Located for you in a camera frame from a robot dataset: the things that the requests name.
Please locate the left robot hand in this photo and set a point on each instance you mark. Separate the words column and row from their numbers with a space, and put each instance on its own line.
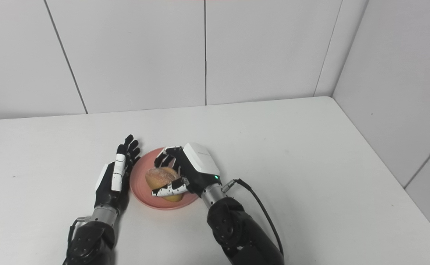
column 115, row 180

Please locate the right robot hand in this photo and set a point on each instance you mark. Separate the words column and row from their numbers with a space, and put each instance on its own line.
column 191, row 171

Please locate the pink round plate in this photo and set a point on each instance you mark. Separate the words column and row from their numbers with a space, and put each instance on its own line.
column 141, row 187

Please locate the golden bread roll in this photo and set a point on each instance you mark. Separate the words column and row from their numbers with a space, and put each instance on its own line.
column 163, row 182

